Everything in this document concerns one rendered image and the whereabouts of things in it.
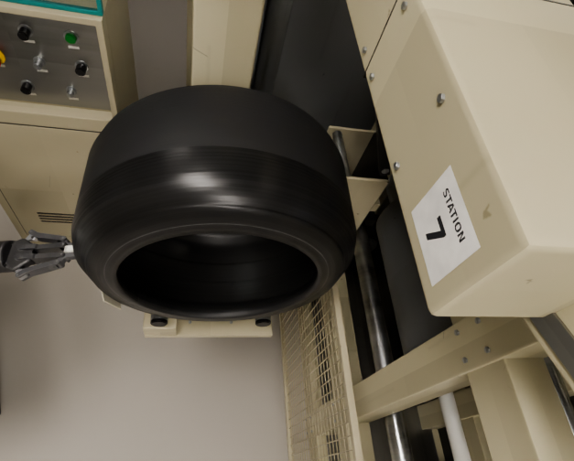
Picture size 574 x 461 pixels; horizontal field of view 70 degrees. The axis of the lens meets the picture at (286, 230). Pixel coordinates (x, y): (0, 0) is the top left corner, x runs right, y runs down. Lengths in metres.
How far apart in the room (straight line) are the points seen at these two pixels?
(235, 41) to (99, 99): 0.79
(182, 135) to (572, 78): 0.54
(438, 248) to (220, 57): 0.64
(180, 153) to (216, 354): 1.49
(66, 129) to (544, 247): 1.53
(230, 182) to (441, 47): 0.36
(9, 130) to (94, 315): 0.91
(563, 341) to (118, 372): 1.82
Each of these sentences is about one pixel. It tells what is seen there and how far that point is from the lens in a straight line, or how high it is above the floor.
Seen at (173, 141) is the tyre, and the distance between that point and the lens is 0.72.
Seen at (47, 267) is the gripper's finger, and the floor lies 1.07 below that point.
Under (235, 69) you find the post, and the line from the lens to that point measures 0.93.
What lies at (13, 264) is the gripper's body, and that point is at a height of 1.05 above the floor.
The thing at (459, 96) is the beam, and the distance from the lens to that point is 0.43.
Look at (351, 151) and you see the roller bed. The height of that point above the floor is 1.11.
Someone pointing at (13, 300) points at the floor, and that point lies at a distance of 2.30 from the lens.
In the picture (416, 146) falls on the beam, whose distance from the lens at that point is 0.48.
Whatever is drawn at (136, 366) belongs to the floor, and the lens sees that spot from 2.07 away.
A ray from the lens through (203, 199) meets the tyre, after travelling 0.66.
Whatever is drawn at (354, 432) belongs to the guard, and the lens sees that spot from 1.07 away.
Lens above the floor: 1.99
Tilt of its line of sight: 55 degrees down
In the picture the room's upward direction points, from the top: 22 degrees clockwise
